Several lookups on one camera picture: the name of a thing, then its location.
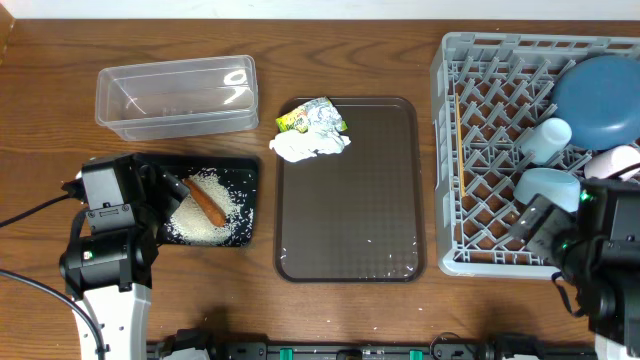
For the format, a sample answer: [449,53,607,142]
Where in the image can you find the pile of white rice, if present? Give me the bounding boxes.
[166,168,256,247]

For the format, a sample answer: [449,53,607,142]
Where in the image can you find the orange carrot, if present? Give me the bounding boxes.
[183,179,226,227]

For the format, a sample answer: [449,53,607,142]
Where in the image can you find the light blue small bowl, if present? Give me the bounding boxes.
[514,168,581,213]

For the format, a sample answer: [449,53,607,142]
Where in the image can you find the pink cup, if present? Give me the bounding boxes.
[584,145,639,179]

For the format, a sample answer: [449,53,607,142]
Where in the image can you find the light blue cup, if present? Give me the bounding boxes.
[520,118,572,165]

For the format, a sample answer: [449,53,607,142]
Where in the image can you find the white tissue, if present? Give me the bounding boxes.
[269,130,351,163]

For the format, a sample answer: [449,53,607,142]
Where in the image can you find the yellow green snack wrapper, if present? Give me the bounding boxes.
[275,96,349,135]

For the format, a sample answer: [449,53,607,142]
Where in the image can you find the dark blue bowl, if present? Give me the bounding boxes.
[552,55,639,150]

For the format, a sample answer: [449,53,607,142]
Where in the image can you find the wooden chopstick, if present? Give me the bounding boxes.
[454,93,466,199]

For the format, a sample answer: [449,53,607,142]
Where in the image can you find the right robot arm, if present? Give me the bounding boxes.
[509,178,639,359]

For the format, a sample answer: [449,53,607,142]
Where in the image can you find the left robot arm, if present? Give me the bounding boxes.
[60,154,189,359]

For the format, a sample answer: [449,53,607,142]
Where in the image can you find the grey dishwasher rack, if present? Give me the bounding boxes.
[430,32,639,280]

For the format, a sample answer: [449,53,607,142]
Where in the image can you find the black rectangular tray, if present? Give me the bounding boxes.
[139,154,259,247]

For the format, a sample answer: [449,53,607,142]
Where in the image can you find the clear plastic container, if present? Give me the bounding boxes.
[95,55,259,141]

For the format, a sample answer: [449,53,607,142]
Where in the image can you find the crumpled silver foil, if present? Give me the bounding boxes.
[304,98,347,133]

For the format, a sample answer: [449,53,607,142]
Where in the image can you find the brown serving tray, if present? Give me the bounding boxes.
[274,97,427,283]

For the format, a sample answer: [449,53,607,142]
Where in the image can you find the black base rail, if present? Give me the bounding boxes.
[143,329,598,360]

